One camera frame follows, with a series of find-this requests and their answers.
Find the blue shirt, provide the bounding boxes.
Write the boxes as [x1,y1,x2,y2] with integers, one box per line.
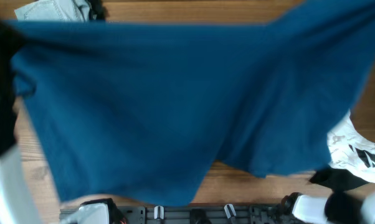
[11,0,375,206]

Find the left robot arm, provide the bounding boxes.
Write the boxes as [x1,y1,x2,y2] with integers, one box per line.
[0,21,107,223]

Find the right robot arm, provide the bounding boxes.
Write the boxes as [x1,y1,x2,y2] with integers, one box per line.
[281,192,375,224]

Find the black folded garment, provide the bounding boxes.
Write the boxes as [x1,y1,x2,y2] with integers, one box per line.
[85,0,108,21]

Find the white shirt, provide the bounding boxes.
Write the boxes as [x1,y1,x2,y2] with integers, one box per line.
[327,113,375,183]

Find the light blue folded jeans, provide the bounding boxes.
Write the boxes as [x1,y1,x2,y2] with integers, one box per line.
[14,0,91,22]

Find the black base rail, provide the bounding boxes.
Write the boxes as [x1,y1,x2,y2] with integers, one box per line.
[59,204,300,224]

